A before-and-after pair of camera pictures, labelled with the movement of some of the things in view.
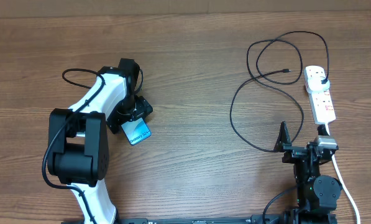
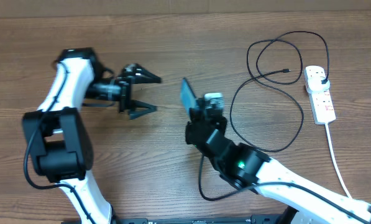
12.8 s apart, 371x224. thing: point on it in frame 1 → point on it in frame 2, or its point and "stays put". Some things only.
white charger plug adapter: [314, 78] stays put
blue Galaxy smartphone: [136, 130] → [187, 97]
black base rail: [271, 218] stays put
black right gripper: [293, 152] → [223, 122]
